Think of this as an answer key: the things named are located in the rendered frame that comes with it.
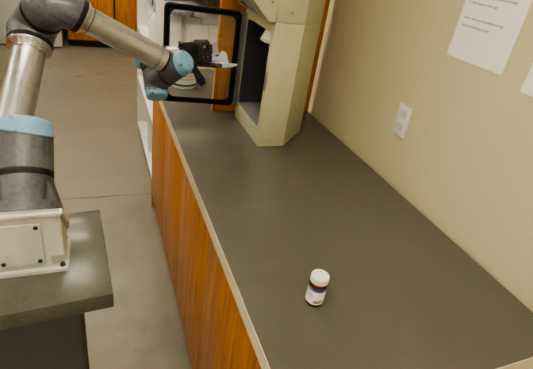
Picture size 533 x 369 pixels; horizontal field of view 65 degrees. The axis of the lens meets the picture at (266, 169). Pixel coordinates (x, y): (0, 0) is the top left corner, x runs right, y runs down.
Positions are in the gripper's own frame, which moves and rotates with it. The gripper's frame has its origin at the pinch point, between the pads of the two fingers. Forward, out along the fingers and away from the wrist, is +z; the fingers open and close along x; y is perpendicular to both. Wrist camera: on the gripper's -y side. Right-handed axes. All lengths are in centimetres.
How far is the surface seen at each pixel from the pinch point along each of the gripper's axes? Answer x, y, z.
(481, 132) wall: -72, -1, 52
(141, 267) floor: 29, -121, -39
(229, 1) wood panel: 22.6, 17.4, 5.1
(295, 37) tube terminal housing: -14.5, 11.9, 18.5
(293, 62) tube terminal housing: -14.5, 3.1, 18.9
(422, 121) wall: -49, -7, 52
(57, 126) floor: 218, -117, -88
